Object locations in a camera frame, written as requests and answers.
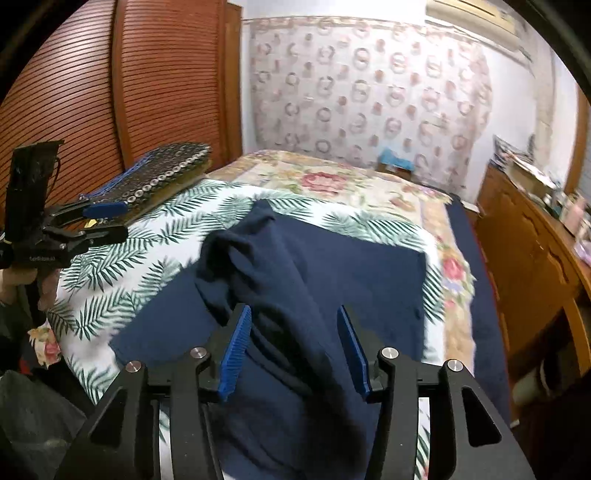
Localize cardboard box with blue bag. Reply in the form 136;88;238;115
376;148;416;181

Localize dark circle-patterned pillow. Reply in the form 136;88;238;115
78;143;213;217

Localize wooden cabinet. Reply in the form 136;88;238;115
475;164;591;416

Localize dark blue bed sheet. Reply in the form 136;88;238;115
445;203;513;425

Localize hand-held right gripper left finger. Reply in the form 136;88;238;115
55;305;252;480

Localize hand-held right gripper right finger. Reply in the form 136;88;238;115
337;305;536;480

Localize air conditioner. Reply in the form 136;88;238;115
425;0;532;51

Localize pile of papers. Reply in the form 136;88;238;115
492;134;555;185

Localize navy printed t-shirt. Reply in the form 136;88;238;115
111;199;428;480

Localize floral blanket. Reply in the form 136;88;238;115
208;150;476;365

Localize person's left hand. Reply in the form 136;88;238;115
0;271;58;312

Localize circle print curtain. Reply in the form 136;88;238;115
249;16;492;195

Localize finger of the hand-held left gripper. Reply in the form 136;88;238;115
51;225;129;259
46;202;129;224

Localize leaf print bed sheet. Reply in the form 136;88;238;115
30;178;446;480

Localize pink thermos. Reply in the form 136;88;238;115
566;194;585;232

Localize wooden louvred wardrobe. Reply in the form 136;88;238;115
0;0;243;222

